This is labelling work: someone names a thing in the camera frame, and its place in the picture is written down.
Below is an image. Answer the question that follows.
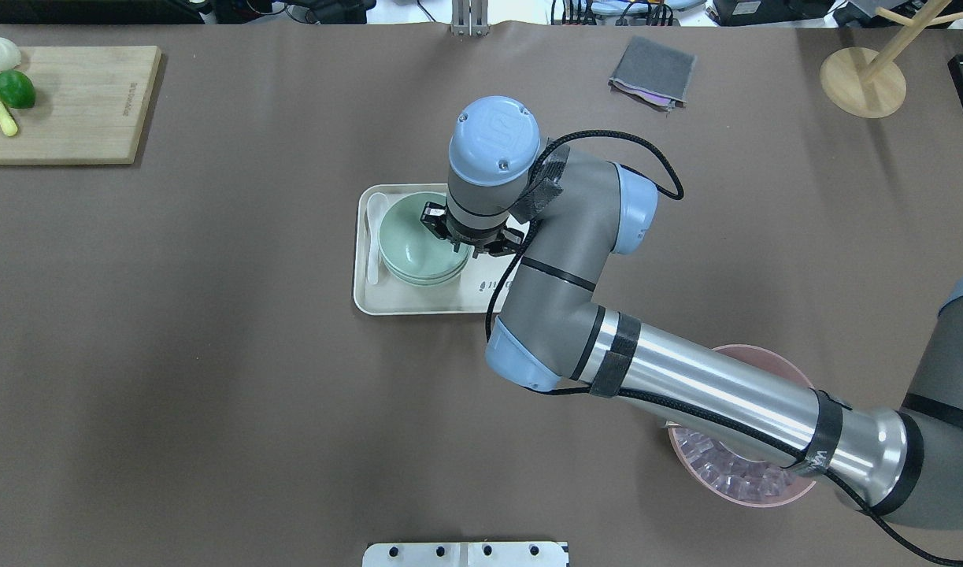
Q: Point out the green bowl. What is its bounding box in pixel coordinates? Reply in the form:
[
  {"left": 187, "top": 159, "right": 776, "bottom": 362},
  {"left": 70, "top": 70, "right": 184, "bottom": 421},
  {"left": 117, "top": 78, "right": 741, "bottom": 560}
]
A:
[
  {"left": 383, "top": 258, "right": 469, "bottom": 287},
  {"left": 378, "top": 191, "right": 469, "bottom": 276}
]

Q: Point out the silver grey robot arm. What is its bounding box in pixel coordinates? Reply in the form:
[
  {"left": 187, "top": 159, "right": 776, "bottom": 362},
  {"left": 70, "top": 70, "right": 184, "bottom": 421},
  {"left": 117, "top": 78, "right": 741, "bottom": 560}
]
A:
[{"left": 421, "top": 96, "right": 963, "bottom": 530}]

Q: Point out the green bowl on tray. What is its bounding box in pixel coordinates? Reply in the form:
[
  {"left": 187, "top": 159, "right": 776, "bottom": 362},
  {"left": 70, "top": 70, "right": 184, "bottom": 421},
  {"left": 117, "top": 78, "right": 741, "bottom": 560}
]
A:
[{"left": 383, "top": 258, "right": 469, "bottom": 287}]

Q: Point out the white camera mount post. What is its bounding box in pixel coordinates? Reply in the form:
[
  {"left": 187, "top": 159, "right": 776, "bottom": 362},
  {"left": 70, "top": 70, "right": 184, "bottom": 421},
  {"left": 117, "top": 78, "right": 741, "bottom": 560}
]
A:
[{"left": 362, "top": 541, "right": 571, "bottom": 566}]

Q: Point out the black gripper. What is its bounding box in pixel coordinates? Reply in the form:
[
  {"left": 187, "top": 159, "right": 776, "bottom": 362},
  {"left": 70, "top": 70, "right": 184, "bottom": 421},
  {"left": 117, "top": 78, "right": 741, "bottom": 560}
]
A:
[{"left": 420, "top": 203, "right": 524, "bottom": 256}]

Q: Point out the grey folded cloth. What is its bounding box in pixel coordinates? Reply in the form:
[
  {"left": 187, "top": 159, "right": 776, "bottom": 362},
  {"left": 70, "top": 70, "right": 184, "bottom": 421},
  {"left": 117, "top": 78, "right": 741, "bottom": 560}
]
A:
[{"left": 608, "top": 37, "right": 698, "bottom": 110}]

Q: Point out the wooden mug tree stand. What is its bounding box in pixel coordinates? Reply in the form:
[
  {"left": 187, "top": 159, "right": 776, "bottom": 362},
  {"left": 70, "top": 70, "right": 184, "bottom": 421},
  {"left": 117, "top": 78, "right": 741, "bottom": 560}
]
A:
[{"left": 819, "top": 1, "right": 963, "bottom": 119}]

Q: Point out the aluminium frame post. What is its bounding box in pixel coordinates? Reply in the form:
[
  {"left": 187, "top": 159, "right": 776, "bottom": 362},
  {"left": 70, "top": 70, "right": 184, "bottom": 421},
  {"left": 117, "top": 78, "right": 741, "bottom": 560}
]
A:
[{"left": 450, "top": 0, "right": 491, "bottom": 37}]

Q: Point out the bamboo cutting board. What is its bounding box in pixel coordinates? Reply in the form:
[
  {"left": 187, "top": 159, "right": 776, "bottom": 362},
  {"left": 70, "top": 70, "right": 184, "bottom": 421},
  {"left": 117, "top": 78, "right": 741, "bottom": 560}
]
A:
[{"left": 0, "top": 46, "right": 161, "bottom": 165}]

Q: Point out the pink bowl with ice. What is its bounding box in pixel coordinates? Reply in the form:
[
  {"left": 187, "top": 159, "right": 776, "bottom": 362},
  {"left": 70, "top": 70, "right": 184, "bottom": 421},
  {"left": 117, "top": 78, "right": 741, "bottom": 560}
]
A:
[{"left": 662, "top": 344, "right": 816, "bottom": 509}]

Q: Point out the cream serving tray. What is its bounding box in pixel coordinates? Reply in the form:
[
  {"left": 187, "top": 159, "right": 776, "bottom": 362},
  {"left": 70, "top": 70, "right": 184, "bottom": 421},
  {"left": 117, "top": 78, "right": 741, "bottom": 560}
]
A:
[{"left": 352, "top": 183, "right": 511, "bottom": 316}]

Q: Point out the green lime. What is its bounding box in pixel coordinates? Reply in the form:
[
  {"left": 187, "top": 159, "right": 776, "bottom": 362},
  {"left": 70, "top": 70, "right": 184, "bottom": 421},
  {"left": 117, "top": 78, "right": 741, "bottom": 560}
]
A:
[{"left": 0, "top": 69, "right": 37, "bottom": 109}]

